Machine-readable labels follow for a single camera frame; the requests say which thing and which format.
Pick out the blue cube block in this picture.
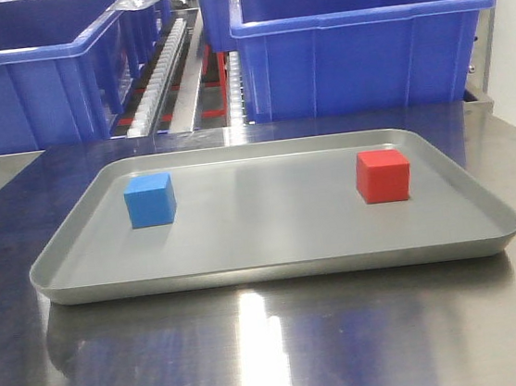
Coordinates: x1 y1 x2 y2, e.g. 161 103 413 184
123 172 177 229

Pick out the blue bin back right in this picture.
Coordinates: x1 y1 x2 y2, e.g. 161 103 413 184
194 0 358 56

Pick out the blue bin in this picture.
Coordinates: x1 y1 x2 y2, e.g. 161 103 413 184
229 0 496 123
194 0 358 56
0 0 164 156

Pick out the red cube block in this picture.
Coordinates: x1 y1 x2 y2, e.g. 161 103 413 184
356 149 410 205

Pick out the blue bin front right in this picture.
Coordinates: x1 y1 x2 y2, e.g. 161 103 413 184
229 0 496 123

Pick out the white roller conveyor rail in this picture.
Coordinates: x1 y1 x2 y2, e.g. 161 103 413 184
126 19 187 139

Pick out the grey metal tray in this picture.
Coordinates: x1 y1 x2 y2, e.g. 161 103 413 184
30 129 516 305

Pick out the blue bin front left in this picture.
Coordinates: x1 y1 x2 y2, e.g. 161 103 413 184
0 0 164 156

